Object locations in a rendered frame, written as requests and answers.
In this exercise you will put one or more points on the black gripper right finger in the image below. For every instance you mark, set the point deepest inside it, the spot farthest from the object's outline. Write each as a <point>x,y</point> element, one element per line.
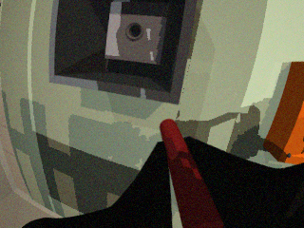
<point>247,194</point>

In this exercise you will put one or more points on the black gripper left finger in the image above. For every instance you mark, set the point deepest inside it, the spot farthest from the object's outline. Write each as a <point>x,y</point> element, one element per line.
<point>145,204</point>

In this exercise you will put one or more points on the dark red peg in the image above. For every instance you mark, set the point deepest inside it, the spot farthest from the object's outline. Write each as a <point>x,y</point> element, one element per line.
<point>196,206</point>

